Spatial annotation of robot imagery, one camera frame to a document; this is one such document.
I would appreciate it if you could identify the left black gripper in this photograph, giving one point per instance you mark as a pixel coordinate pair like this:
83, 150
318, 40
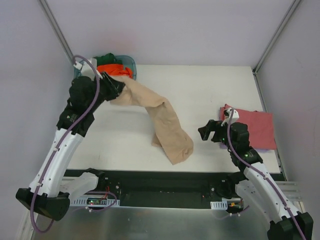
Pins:
112, 85

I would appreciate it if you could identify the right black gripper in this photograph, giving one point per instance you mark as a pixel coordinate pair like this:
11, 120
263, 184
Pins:
211, 130

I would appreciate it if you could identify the beige t shirt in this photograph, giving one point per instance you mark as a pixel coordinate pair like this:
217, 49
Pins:
168, 132

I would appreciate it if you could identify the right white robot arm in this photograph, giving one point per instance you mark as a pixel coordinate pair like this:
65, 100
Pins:
255, 186

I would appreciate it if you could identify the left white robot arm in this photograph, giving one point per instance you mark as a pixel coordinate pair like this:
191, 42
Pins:
46, 195

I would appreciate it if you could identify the orange t shirt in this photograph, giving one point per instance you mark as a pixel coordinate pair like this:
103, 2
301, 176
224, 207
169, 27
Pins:
115, 70

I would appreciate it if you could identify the teal plastic basket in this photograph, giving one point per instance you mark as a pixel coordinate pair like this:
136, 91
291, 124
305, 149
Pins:
128, 62

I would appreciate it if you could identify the green t shirt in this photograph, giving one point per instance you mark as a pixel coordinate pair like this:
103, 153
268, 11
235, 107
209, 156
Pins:
107, 59

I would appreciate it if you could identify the folded red t shirt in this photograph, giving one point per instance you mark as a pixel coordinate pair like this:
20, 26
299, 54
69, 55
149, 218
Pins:
260, 127

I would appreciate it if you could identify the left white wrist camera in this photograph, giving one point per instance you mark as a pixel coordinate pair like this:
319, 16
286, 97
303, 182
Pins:
83, 69

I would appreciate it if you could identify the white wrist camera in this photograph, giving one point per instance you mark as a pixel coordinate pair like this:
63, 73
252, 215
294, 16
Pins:
83, 69
231, 115

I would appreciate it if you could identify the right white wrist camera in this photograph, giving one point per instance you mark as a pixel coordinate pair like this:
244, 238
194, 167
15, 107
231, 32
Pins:
231, 115

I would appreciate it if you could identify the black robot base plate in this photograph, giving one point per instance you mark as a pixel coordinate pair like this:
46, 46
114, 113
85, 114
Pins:
155, 189

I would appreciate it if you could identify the left aluminium frame post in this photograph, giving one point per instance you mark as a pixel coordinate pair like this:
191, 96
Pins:
57, 30

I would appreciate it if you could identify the aluminium frame post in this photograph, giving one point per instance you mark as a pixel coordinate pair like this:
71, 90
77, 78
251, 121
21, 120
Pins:
280, 28
57, 30

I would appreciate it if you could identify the right aluminium frame post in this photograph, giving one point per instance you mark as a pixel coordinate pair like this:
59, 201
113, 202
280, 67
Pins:
280, 28

